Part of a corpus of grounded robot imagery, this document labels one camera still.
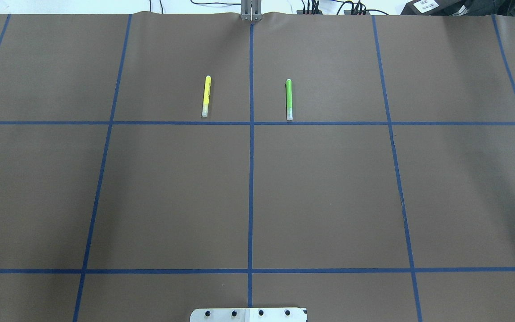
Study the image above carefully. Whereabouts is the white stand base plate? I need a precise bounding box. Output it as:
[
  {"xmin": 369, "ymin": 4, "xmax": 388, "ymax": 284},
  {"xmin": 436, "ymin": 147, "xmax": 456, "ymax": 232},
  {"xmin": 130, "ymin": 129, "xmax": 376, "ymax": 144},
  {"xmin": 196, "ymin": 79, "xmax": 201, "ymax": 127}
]
[{"xmin": 190, "ymin": 307, "xmax": 308, "ymax": 322}]

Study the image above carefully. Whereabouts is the black power strip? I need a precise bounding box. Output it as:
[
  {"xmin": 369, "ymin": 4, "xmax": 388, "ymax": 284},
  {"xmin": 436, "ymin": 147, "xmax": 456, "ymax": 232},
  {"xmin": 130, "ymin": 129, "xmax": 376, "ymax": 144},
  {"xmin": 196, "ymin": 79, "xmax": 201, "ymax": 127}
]
[{"xmin": 294, "ymin": 7, "xmax": 371, "ymax": 16}]

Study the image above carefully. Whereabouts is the yellow highlighter pen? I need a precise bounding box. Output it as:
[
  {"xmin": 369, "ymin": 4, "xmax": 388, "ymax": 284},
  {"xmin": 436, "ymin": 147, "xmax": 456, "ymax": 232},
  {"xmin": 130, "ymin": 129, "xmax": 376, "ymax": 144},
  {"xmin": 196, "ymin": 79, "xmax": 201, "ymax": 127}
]
[{"xmin": 202, "ymin": 75, "xmax": 212, "ymax": 118}]

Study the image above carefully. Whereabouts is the black white label box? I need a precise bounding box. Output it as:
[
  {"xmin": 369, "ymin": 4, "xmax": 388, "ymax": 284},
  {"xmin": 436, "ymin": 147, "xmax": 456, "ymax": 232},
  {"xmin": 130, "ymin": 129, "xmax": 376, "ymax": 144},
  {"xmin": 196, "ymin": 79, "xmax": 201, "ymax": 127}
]
[{"xmin": 400, "ymin": 0, "xmax": 466, "ymax": 16}]

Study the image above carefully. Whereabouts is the green highlighter pen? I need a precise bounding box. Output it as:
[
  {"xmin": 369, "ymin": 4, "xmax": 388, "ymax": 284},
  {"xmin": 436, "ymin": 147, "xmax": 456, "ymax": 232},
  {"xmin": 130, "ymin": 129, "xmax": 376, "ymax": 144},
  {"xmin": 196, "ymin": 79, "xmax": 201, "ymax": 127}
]
[{"xmin": 285, "ymin": 79, "xmax": 294, "ymax": 122}]

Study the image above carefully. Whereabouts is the aluminium frame post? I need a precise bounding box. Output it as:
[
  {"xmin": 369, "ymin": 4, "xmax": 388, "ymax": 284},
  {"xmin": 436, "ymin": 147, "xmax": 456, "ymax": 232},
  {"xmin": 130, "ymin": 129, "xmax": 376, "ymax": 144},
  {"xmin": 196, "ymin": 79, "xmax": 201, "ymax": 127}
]
[{"xmin": 241, "ymin": 0, "xmax": 263, "ymax": 22}]

